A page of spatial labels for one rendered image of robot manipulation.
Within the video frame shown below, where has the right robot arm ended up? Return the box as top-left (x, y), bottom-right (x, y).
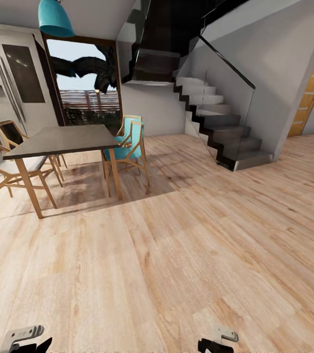
top-left (198, 325), bottom-right (239, 353)

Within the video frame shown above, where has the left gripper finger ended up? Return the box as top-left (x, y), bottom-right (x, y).
top-left (36, 337), bottom-right (52, 353)

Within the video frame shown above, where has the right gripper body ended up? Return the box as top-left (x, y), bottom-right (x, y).
top-left (201, 338), bottom-right (234, 353)

